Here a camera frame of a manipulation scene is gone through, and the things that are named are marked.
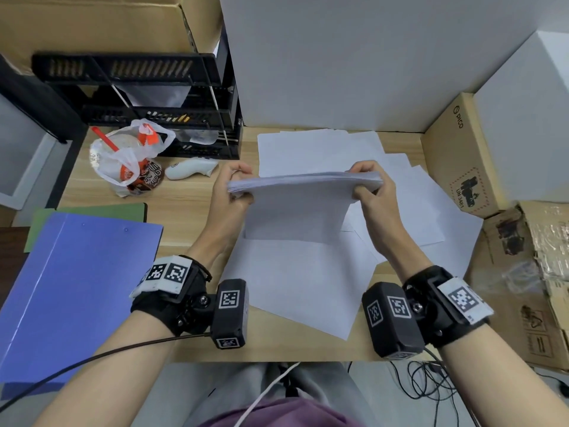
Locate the person's left hand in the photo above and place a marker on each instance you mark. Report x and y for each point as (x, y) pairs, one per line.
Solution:
(226, 217)

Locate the person's right hand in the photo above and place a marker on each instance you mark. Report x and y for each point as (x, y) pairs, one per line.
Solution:
(384, 217)

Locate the pile of white papers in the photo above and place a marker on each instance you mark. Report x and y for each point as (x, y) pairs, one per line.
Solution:
(302, 284)

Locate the green folder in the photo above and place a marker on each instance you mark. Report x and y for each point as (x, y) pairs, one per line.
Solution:
(111, 209)

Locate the blue folder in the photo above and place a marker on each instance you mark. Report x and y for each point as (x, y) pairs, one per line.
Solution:
(75, 297)

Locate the person's right forearm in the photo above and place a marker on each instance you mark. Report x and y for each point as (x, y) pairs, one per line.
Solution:
(502, 386)

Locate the person's left forearm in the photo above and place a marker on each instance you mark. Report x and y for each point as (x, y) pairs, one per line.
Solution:
(111, 382)

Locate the white handheld controller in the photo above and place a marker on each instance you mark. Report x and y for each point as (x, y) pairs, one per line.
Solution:
(189, 169)

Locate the printed drink cup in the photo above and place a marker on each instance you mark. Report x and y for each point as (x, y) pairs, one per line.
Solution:
(151, 175)

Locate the brown labelled cardboard box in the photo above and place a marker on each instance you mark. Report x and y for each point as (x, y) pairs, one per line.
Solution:
(458, 164)

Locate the drink cup in plastic bag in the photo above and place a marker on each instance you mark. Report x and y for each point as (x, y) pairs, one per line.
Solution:
(111, 168)

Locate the red drinking straw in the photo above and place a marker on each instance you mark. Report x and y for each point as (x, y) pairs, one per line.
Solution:
(105, 139)

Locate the clear plastic bag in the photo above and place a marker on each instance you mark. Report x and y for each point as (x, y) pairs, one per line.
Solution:
(524, 275)

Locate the flat printed cardboard box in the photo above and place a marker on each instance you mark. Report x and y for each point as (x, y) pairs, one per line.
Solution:
(507, 324)

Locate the taped cardboard boxes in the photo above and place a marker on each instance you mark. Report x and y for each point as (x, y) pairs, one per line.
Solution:
(547, 240)

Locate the white box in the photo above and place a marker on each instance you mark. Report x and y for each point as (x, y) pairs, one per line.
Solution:
(524, 128)

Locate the grey trousers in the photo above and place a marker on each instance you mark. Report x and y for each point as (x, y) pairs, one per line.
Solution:
(222, 386)

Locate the black stacked file tray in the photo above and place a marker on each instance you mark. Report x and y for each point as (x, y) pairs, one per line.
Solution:
(133, 68)

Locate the large brown cardboard box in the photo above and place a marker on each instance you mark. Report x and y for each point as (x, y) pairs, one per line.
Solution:
(89, 26)

